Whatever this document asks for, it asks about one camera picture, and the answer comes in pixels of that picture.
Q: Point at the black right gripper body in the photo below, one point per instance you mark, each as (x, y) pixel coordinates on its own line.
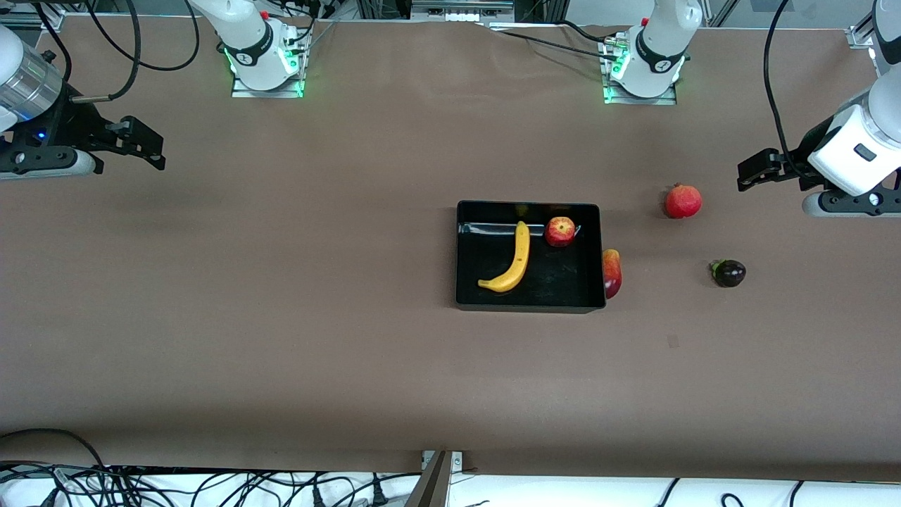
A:
(70, 125)

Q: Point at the red apple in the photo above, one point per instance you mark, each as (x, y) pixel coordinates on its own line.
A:
(559, 232)

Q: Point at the black rectangular plastic tray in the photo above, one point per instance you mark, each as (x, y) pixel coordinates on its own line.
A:
(563, 282)

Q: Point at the yellow banana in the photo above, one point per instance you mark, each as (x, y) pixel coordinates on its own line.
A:
(521, 253)

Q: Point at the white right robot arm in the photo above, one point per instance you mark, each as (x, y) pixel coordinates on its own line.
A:
(246, 35)

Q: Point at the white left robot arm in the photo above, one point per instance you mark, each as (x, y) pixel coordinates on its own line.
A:
(662, 42)

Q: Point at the red pomegranate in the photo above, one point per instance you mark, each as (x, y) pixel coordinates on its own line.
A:
(683, 203)

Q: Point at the dark purple mangosteen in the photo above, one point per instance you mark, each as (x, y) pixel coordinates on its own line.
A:
(731, 273)

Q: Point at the aluminium corner profile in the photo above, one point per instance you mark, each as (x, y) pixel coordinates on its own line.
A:
(860, 36)

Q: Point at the red yellow mango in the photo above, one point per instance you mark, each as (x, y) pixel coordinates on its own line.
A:
(612, 274)

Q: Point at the grey power strip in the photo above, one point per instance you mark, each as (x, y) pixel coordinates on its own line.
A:
(461, 14)

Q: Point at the black power plug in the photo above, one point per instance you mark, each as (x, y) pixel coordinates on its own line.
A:
(319, 496)
(378, 494)

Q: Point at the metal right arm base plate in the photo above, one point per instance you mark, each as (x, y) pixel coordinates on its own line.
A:
(243, 92)

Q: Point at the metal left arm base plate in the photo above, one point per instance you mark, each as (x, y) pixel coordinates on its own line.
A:
(665, 101)

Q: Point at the aluminium frame bar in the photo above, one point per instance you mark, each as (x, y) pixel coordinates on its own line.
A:
(21, 21)

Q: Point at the silver metal bracket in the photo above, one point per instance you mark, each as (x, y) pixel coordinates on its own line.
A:
(457, 461)

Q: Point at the dark camera stand pole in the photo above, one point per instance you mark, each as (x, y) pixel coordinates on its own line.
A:
(431, 486)

